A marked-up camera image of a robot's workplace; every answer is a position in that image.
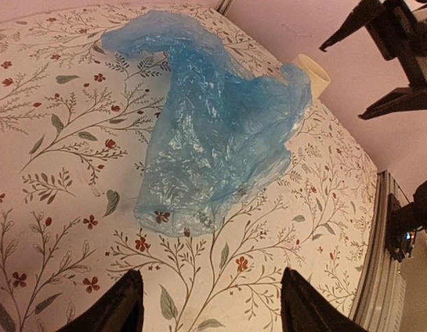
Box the blue plastic trash bag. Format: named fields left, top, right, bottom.
left=102, top=11, right=312, bottom=237

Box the aluminium front rail frame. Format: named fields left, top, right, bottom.
left=349, top=171, right=427, bottom=331

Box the floral patterned table mat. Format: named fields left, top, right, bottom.
left=0, top=4, right=377, bottom=331

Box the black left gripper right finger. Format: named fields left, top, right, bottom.
left=281, top=268, right=365, bottom=332

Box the cream ceramic mug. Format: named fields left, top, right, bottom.
left=293, top=54, right=331, bottom=100

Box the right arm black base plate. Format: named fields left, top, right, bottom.
left=386, top=181, right=427, bottom=263

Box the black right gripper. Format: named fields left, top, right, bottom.
left=319, top=0, right=427, bottom=120

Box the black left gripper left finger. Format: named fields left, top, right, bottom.
left=59, top=270, right=144, bottom=332

